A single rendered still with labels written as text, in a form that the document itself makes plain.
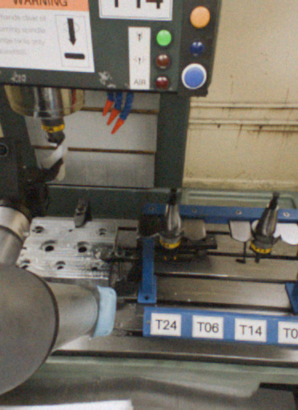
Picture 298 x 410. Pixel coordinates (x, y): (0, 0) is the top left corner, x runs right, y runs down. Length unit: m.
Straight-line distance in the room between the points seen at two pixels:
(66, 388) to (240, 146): 1.28
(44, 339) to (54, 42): 0.43
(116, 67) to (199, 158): 1.35
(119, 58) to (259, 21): 1.13
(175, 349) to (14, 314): 0.82
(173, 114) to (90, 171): 0.40
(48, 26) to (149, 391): 0.92
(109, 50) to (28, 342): 0.44
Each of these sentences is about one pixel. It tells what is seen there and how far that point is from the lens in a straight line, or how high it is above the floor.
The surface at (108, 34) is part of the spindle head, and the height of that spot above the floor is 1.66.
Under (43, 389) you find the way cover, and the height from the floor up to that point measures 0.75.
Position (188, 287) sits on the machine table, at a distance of 1.19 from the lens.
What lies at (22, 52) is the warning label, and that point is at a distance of 0.64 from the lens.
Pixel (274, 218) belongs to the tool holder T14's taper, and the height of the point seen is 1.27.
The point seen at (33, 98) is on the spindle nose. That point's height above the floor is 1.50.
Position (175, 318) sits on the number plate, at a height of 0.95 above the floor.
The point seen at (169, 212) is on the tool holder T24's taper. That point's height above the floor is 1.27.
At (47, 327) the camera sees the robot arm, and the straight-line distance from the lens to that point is 0.32.
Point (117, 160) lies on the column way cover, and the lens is 1.47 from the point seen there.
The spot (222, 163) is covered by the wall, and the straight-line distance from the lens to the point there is 1.95.
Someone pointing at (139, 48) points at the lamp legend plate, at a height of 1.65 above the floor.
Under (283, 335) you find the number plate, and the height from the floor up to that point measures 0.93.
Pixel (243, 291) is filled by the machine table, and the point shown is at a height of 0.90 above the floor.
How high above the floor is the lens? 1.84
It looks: 39 degrees down
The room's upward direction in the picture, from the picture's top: 1 degrees clockwise
